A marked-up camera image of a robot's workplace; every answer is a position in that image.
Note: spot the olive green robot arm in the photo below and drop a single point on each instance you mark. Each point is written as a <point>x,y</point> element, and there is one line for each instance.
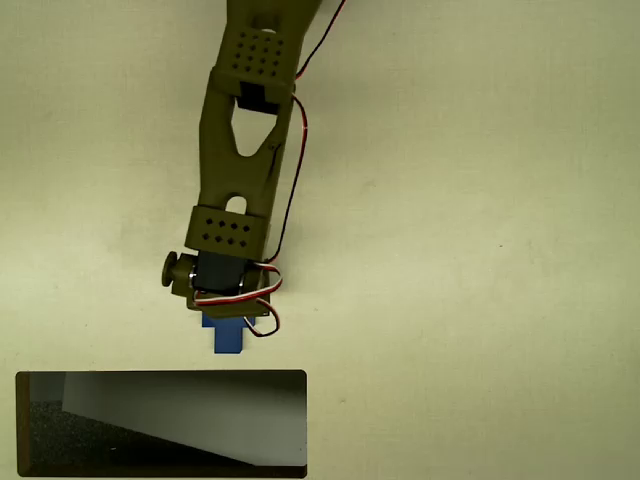
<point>240,175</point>

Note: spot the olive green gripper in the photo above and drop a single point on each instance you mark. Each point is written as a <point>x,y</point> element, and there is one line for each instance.
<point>227,311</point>

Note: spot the blue T-shaped block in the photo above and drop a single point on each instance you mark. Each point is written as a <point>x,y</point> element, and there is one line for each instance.
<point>229,340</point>

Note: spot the dark rectangular bin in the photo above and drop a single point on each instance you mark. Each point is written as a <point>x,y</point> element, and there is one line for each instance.
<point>165,425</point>

